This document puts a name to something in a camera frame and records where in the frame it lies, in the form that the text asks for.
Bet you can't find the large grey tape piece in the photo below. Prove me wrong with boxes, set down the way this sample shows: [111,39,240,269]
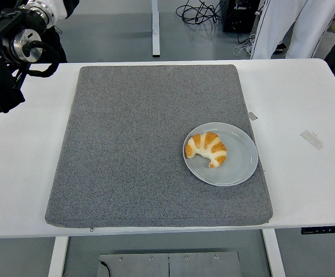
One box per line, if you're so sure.
[300,130,323,149]

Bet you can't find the thin black cable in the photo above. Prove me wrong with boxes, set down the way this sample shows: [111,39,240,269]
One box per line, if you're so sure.
[98,260,111,277]

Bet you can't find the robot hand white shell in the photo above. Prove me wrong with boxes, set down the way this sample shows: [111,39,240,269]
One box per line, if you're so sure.
[47,0,80,21]

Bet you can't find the grey round plate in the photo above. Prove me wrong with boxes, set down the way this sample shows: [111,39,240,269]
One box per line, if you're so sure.
[182,122,259,187]

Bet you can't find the black computer box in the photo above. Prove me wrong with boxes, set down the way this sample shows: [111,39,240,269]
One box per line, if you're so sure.
[222,0,256,33]

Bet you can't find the white cable with charger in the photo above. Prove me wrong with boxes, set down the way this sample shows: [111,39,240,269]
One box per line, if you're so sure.
[232,35,256,56]

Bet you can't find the tangled black cables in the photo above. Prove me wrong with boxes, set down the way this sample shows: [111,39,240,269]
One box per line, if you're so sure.
[175,0,226,24]

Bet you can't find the grey fabric mat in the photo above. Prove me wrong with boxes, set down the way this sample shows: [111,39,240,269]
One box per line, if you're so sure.
[44,64,274,229]

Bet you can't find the white background table leg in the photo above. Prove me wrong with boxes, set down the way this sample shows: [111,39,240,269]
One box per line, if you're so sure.
[151,0,161,57]

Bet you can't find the person in white clothes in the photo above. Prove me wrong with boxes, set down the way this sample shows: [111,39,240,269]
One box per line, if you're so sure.
[250,0,335,60]

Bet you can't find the croissant bread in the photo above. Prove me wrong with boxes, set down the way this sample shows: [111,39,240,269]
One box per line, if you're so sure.
[184,131,228,169]

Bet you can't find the black table control panel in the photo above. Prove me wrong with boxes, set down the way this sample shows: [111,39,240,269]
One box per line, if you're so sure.
[300,224,335,235]

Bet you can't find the grey metal plate with screws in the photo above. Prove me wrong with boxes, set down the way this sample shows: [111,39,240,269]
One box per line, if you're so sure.
[97,250,240,277]

